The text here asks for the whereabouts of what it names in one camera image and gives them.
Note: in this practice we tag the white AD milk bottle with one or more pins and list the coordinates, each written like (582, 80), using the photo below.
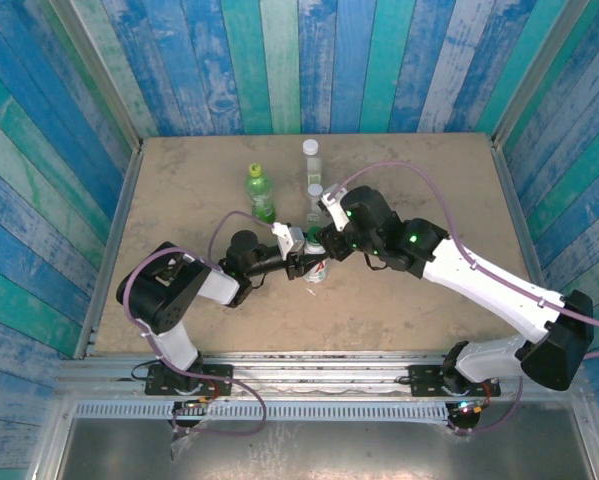
(319, 272)

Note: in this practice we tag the slim clear labelled bottle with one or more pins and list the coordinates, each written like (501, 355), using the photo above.
(313, 210)

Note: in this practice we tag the white bottle cap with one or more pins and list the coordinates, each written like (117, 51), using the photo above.
(315, 190)
(310, 146)

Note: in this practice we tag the green plastic bottle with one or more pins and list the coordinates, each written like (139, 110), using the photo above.
(261, 200)

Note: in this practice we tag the wide clear ribbed bottle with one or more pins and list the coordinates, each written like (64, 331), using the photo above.
(313, 172)

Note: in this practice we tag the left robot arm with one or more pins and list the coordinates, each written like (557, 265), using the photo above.
(164, 290)

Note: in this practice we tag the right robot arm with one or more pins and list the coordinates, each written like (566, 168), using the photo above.
(489, 290)

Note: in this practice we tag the small circuit board with LEDs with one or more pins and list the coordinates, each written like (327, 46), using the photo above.
(468, 408)
(196, 402)

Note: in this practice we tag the steel sheet panel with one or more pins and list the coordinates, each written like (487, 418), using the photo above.
(329, 450)

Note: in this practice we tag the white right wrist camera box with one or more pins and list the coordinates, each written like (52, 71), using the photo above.
(333, 207)

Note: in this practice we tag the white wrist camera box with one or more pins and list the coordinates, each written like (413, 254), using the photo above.
(289, 240)
(333, 207)

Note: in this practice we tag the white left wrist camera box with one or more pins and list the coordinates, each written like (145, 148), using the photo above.
(289, 240)

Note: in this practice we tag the aluminium mounting rail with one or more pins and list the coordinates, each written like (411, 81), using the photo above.
(319, 372)

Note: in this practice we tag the aluminium table side rail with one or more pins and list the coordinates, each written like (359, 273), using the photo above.
(516, 215)
(124, 210)

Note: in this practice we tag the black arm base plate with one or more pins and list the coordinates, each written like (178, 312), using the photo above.
(219, 382)
(424, 382)

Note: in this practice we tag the aluminium corner post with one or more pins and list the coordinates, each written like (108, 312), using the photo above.
(539, 75)
(99, 75)

